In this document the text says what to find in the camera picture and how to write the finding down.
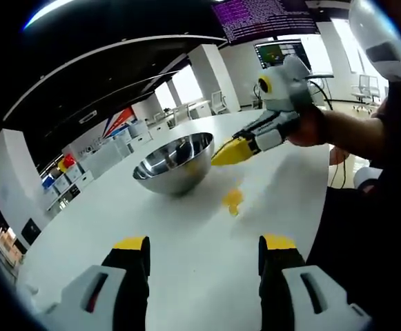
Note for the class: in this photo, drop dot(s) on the small yellow food piece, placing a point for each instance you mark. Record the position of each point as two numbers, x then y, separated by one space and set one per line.
233 198

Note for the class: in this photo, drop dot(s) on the white worn device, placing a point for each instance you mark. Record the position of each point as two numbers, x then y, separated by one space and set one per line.
369 27

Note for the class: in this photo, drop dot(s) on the row of white storage boxes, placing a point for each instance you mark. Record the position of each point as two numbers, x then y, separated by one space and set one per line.
96 162

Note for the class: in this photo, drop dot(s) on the blue storage bin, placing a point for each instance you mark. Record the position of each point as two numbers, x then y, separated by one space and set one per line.
47 182

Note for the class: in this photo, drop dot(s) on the computer monitor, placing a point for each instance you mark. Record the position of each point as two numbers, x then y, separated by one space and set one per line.
272 53

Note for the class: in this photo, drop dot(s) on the white square pillar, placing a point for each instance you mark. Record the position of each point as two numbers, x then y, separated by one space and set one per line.
10 186

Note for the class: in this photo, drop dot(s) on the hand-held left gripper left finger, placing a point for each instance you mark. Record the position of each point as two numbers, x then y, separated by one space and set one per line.
124 282

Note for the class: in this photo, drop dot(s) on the white rounded device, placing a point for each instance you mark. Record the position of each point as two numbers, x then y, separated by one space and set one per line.
364 176

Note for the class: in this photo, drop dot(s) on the red and blue wall banner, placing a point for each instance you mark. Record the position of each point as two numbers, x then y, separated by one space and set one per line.
119 122

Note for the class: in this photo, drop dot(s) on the white office chair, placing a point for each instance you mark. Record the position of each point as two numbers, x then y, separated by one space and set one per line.
367 86
219 101

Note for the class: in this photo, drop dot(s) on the red storage bin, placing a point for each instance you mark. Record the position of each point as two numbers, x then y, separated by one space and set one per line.
69 161

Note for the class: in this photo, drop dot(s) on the person's right hand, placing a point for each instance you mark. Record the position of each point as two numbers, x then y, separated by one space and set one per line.
308 129

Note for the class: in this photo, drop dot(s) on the ceiling light strip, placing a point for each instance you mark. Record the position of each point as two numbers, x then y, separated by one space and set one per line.
48 13

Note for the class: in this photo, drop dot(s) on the yellow storage bin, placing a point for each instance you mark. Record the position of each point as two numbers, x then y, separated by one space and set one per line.
61 166

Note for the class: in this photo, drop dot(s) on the person's dark clothing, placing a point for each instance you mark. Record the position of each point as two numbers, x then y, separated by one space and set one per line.
376 224

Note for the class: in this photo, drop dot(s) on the white table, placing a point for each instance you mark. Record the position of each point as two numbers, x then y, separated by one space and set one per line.
186 241

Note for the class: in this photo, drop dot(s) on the large wall screen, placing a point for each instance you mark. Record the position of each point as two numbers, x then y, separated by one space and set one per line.
262 17

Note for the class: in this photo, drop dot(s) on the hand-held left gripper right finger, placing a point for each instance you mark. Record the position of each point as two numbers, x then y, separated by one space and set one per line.
283 282

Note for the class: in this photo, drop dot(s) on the stainless steel bowl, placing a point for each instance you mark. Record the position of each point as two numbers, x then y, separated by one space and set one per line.
172 179

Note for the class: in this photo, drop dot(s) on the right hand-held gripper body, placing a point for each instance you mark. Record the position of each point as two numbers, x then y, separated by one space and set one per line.
286 89

